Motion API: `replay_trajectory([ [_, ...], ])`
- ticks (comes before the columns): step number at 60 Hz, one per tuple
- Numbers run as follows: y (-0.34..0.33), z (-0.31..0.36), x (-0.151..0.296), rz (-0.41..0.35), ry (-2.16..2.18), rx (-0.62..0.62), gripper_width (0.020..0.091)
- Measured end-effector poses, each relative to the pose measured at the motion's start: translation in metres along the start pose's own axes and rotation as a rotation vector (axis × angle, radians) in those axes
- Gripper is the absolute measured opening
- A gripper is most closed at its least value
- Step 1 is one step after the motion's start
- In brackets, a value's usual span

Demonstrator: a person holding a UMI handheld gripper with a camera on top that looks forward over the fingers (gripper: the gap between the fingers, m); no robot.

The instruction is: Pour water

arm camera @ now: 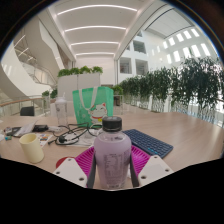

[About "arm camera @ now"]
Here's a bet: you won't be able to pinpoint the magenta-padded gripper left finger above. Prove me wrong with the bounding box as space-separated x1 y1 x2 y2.
53 145 98 190

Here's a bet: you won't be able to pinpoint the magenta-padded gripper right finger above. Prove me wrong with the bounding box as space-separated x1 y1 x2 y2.
129 144 174 188

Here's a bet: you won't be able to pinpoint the purple drink bottle black cap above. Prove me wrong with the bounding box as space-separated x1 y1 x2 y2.
93 115 133 191

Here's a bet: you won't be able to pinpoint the dark blue keyboard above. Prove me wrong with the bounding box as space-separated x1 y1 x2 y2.
122 128 175 159

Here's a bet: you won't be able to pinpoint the colourful sticker sheet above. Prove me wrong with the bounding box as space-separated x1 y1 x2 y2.
38 133 54 148

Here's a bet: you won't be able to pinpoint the pale yellow mug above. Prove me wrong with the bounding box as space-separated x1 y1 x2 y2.
18 132 45 164

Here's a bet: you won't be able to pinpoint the black pouch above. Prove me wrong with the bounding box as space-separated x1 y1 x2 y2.
32 124 50 133

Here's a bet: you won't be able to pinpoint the clear shaker bottle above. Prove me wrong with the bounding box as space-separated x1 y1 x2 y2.
54 94 69 127

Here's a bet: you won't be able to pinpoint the open booklet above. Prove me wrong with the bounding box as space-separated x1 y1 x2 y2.
13 120 38 138

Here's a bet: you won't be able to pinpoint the green tote bag cat print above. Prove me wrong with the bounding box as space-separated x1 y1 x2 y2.
72 86 115 129

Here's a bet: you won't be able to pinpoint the black chair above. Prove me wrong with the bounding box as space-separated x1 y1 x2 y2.
19 105 36 117

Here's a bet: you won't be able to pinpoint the small potted green plant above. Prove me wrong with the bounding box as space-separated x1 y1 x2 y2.
41 89 58 101

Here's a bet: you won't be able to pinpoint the white cabinet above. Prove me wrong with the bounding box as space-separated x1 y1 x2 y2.
57 73 102 101

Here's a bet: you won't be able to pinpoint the row of green hedge plants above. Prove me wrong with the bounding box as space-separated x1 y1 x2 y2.
111 56 224 124

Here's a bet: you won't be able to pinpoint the green plants atop cabinet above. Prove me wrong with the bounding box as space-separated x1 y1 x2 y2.
57 65 104 78

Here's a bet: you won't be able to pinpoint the ceiling light strips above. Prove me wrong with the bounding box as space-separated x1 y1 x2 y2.
56 3 139 57

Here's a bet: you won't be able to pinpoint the black cables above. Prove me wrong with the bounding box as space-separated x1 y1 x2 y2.
48 123 101 147

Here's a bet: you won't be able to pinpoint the glass railing with wooden rail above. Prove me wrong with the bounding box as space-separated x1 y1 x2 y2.
0 95 51 118

